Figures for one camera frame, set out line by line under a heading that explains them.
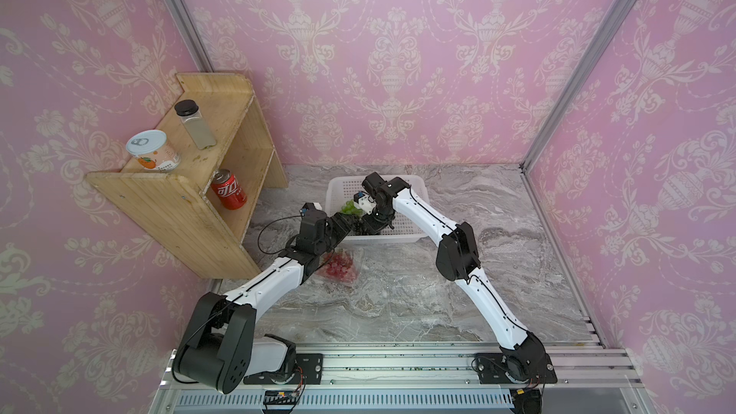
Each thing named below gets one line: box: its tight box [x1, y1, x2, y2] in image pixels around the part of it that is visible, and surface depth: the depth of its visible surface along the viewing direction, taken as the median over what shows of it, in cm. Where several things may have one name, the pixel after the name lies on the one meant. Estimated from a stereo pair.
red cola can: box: [210, 168, 248, 211], surface depth 77 cm
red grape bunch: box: [316, 251, 357, 283], surface depth 89 cm
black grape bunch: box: [349, 219, 370, 237], surface depth 100 cm
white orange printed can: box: [125, 129, 182, 172], surface depth 60 cm
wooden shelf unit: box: [87, 72, 289, 280], surface depth 72 cm
